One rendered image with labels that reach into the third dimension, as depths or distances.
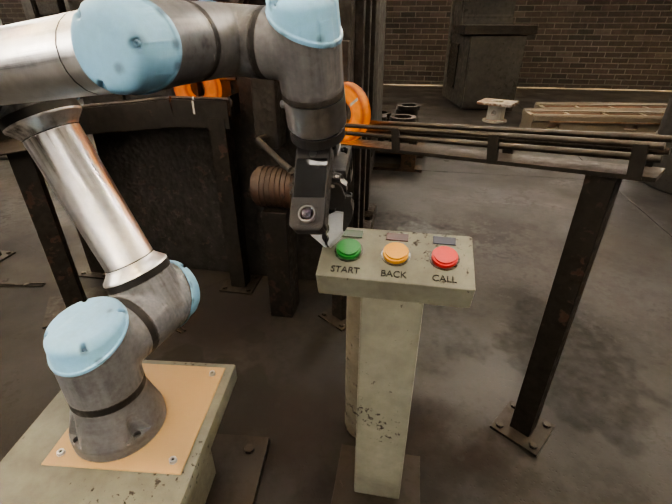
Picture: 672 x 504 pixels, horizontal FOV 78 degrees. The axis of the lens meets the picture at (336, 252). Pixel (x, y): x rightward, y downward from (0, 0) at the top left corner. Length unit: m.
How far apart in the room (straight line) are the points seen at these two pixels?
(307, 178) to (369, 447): 0.59
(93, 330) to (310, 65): 0.48
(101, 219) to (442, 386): 0.97
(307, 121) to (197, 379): 0.58
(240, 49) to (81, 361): 0.48
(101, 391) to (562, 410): 1.11
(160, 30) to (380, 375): 0.61
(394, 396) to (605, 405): 0.76
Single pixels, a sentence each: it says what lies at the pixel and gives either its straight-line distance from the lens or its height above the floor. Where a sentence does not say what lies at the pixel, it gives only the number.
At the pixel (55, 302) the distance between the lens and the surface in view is 1.87.
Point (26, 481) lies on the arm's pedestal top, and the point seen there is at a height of 0.30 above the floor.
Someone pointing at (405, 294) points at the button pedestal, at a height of 0.56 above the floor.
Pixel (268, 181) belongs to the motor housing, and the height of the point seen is 0.51.
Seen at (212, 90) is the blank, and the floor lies 0.73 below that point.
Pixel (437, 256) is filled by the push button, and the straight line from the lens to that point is 0.65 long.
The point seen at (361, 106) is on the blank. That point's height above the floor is 0.73.
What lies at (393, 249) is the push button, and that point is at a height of 0.61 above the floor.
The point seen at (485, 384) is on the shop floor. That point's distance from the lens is 1.34.
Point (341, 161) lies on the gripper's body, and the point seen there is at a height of 0.75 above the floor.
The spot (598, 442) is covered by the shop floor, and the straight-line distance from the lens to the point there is 1.32.
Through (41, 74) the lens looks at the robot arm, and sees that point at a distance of 0.51.
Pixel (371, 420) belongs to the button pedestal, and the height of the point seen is 0.25.
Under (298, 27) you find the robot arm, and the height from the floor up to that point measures 0.92.
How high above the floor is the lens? 0.92
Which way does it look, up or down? 29 degrees down
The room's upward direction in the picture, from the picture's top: straight up
